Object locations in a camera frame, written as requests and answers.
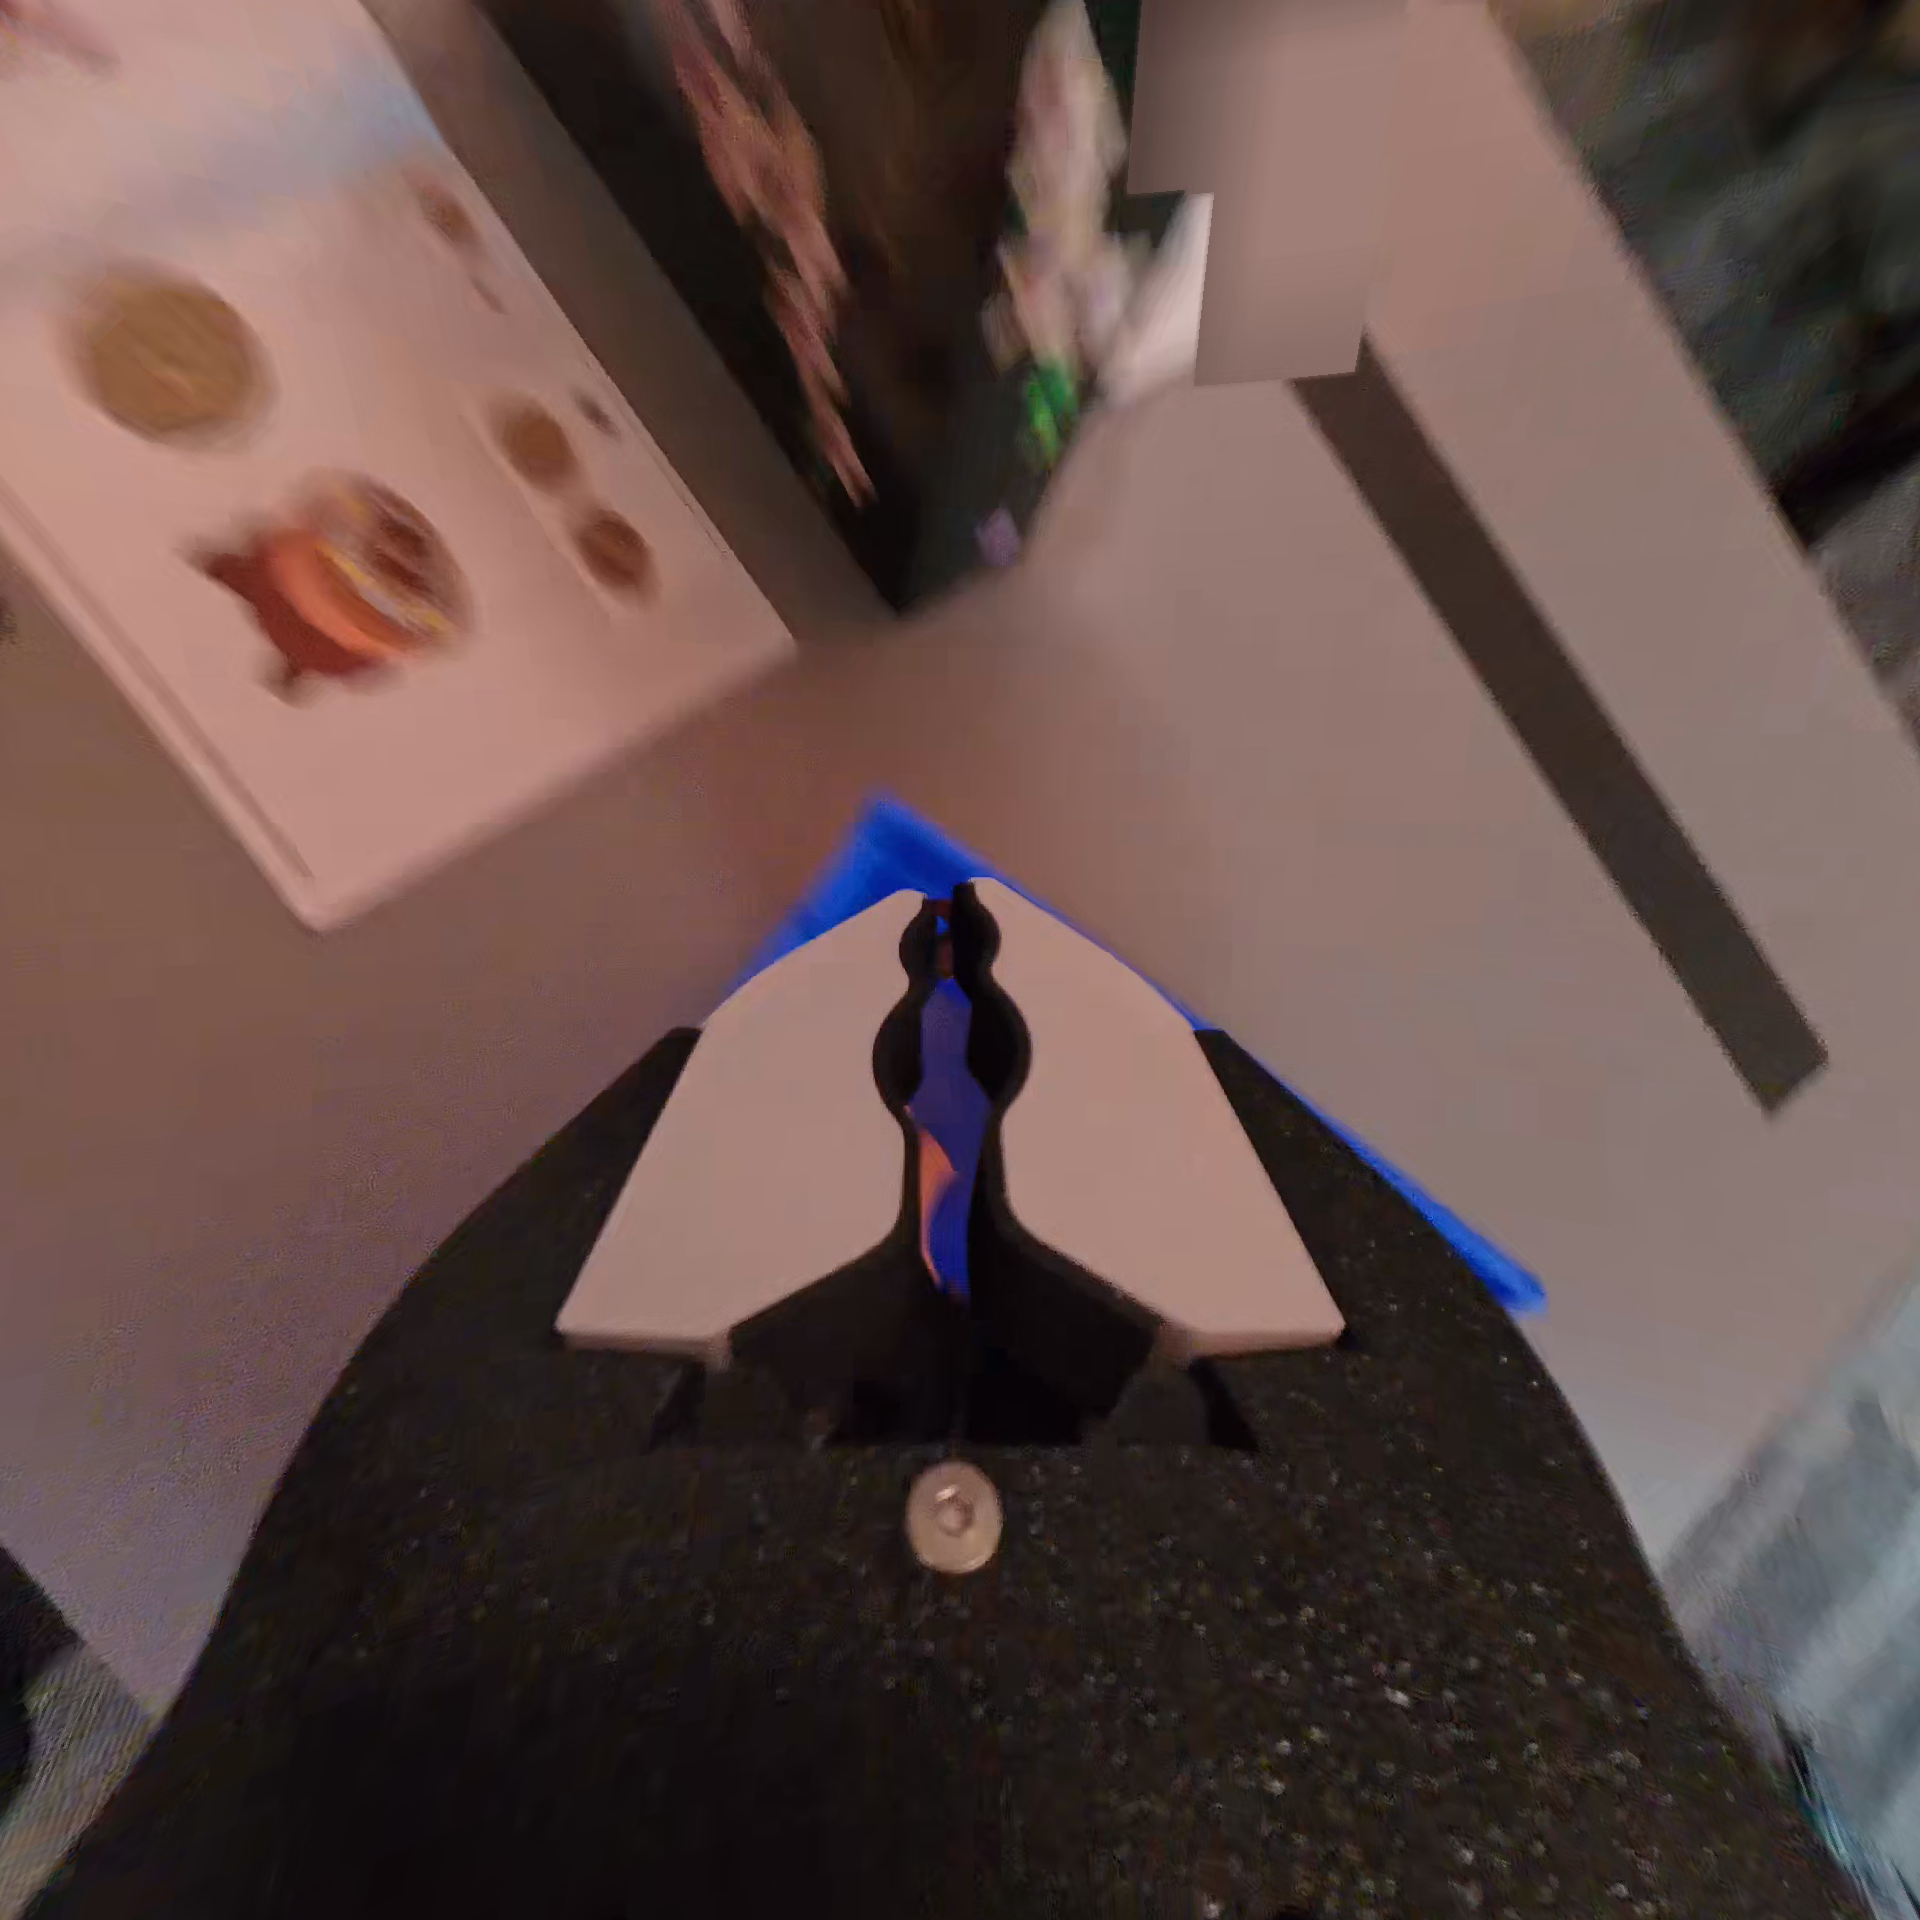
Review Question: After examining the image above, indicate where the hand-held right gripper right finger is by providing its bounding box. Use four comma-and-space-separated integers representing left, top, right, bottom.
956, 880, 1344, 1367

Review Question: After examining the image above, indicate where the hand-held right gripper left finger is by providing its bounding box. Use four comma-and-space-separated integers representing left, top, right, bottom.
562, 892, 946, 1359

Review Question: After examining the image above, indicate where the white instruction booklet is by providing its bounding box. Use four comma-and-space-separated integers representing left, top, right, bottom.
0, 0, 798, 934

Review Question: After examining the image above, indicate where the tan round plate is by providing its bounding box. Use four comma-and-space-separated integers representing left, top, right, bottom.
66, 265, 272, 454

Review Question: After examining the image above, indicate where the black flower print box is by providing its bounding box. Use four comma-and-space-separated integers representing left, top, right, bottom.
495, 0, 1202, 618

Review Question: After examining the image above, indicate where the blue plastic bin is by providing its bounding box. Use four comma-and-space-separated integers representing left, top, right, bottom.
719, 795, 1546, 1321

